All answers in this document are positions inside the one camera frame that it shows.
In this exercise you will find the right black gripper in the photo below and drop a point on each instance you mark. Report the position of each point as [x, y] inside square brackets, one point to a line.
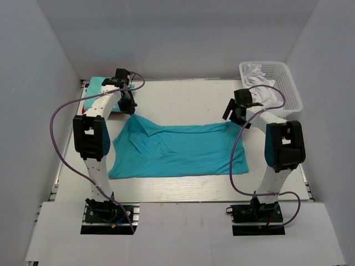
[232, 106]

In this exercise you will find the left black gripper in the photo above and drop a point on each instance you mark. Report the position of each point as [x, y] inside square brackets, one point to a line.
[130, 108]

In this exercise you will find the blue t-shirt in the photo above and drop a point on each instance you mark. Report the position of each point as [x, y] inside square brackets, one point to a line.
[145, 149]

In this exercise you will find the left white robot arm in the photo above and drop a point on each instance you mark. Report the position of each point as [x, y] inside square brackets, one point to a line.
[91, 136]

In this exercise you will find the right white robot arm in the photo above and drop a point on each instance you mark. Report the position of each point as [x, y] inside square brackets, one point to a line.
[284, 150]

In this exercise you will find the crumpled white t-shirt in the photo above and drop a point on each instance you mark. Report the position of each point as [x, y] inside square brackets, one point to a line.
[255, 80]

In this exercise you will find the folded mint green t-shirt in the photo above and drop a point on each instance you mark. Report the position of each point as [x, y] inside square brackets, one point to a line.
[93, 88]

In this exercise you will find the white plastic laundry basket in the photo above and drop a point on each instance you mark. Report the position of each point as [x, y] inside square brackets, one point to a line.
[285, 86]

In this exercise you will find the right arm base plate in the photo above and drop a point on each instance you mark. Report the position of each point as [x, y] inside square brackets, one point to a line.
[245, 223]

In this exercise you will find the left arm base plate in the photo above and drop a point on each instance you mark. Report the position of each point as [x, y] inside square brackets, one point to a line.
[110, 220]

